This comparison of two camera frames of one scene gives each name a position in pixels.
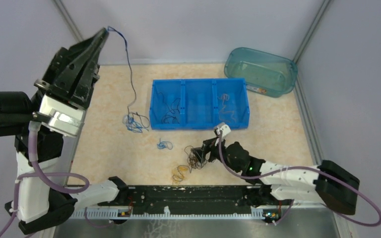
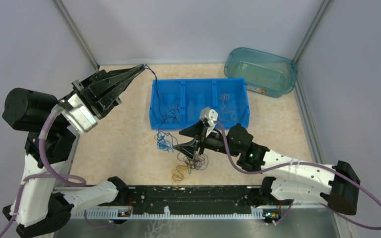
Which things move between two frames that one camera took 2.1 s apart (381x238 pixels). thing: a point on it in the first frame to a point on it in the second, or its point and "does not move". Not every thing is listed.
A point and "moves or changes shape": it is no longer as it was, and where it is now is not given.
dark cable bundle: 193,160 moves or changes shape
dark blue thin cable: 134,122 to 163,143
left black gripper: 71,74 to 101,91
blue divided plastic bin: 199,103 does not move
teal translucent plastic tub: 264,73 does not move
